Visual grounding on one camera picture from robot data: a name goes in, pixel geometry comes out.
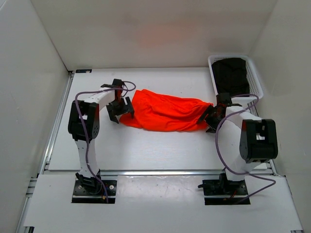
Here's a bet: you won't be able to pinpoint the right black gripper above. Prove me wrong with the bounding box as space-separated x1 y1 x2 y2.
197 104 225 133

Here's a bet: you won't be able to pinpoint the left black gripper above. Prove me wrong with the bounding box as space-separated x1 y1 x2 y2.
106 97 134 123

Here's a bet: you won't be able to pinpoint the orange shorts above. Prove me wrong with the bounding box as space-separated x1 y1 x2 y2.
120 89 213 132

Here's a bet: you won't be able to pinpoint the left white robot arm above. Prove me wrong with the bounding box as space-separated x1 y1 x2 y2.
68 79 136 198

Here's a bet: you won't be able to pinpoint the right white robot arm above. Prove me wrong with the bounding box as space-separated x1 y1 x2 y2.
197 93 278 194

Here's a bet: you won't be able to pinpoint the black folded shorts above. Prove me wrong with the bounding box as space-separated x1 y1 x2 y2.
211 58 250 97

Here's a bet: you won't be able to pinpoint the white plastic basket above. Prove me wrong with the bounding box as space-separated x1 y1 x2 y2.
208 54 263 99

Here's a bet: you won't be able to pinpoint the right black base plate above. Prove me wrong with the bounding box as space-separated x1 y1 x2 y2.
198 174 251 206

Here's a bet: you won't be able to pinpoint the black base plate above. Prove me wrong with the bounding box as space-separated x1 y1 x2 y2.
71 174 117 204
198 174 251 206

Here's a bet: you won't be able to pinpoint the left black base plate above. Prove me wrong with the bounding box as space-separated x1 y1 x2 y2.
71 174 117 204

